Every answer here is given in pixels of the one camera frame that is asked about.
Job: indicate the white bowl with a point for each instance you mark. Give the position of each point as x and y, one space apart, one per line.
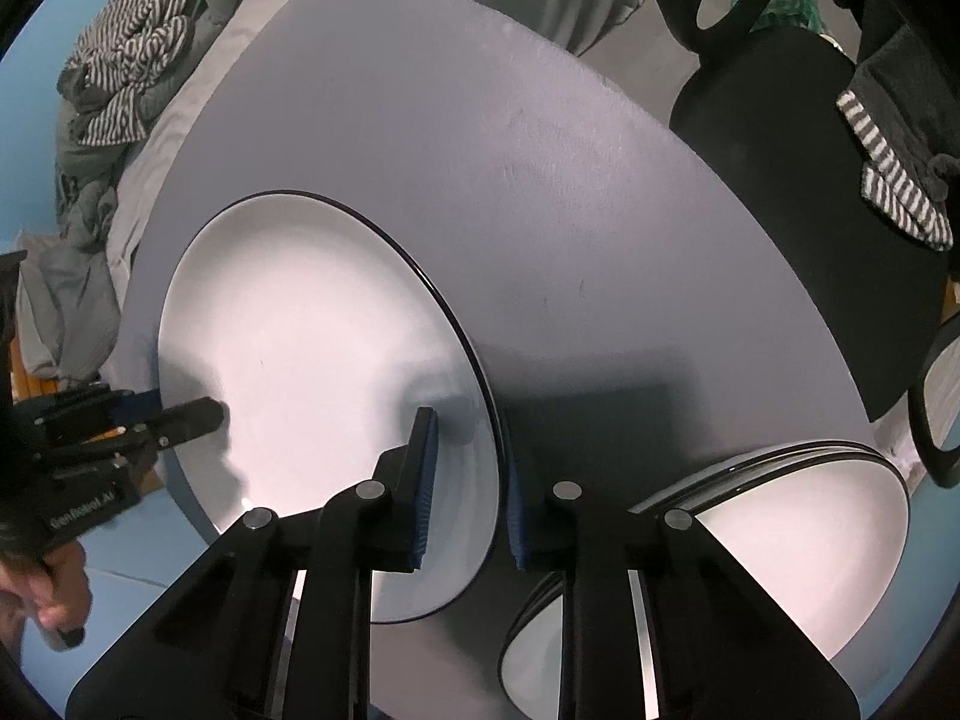
530 663

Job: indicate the striped garment on bed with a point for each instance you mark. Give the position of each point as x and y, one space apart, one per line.
116 59

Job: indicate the white plate front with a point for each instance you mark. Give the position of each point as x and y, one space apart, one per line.
321 340

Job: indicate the grey hooded sweater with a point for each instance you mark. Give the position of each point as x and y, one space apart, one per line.
903 109

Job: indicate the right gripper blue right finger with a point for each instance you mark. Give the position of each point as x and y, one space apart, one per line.
533 519

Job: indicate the person left hand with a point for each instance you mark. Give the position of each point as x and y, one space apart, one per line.
55 594

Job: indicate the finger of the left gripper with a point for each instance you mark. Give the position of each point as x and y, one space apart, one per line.
183 423

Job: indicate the black office chair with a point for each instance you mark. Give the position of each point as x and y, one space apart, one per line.
761 112

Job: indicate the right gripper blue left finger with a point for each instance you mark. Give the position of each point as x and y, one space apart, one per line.
408 473

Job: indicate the white plate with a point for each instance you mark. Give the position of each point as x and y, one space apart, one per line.
820 525
321 340

